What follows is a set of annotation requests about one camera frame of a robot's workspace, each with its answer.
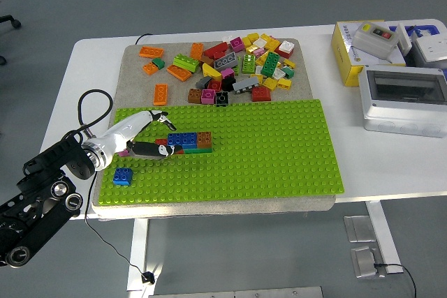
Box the red long toy brick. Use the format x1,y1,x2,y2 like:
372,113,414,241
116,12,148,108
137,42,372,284
154,137,185,156

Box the yellow cardboard box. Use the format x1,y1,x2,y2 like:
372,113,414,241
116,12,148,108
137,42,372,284
330,20,408,88

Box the grey metal strip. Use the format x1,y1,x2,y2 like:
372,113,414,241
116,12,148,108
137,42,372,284
148,286,324,298

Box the grey long toy brick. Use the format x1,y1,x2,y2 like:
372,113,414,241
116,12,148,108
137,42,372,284
233,77,260,95

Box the grey-brown mat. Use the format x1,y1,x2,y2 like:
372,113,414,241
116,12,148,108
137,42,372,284
91,38,337,221

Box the green studded baseplate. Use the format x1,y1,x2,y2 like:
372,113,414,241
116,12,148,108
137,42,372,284
98,98,346,207

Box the grey push-button switch box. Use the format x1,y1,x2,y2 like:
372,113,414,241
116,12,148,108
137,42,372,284
351,21,401,59

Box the black floor cable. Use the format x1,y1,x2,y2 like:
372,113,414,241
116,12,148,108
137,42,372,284
373,262,430,298

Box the grey small toy brick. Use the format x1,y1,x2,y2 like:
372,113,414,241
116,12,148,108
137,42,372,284
195,75,213,90

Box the dark green long toy brick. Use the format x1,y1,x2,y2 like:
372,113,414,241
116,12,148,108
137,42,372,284
261,51,281,77

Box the white table leg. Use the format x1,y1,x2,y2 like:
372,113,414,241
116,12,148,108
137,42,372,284
126,218,156,292
365,201,404,274

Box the lime green long toy brick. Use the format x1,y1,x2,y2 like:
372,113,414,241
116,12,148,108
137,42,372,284
173,53,200,73
242,54,257,75

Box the red white-topped toy brick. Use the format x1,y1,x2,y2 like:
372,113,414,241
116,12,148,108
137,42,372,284
274,40,295,59

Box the orange long toy brick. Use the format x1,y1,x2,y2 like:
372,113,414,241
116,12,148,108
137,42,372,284
166,64,193,82
139,46,165,59
153,83,168,106
190,43,205,61

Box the white wall socket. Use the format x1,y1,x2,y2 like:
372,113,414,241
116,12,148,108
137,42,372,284
411,31,447,64

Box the metal floor plate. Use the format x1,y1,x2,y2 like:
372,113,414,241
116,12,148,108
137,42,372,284
351,246,387,280
344,215,377,243

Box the red sloped toy brick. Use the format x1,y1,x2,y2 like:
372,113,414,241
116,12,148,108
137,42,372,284
203,42,229,59

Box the yellow long toy brick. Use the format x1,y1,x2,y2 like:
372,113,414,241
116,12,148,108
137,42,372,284
260,33,281,52

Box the white plastic part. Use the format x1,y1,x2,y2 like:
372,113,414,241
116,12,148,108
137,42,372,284
396,22,413,57

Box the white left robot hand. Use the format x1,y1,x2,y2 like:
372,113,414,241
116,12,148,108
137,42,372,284
99,110,185,163

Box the orange small toy brick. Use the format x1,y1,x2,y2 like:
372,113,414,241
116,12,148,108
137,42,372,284
142,61,160,76

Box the white enclosure with window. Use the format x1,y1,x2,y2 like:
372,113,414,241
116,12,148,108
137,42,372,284
358,64,447,138

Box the black chair base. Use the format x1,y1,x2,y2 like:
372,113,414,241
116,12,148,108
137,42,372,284
0,14,22,30

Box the grey toy brick with holes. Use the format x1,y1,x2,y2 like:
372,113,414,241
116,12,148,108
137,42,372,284
213,52,239,70

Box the yellow wedge toy brick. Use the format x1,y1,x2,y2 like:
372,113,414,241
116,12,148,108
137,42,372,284
202,63,223,82

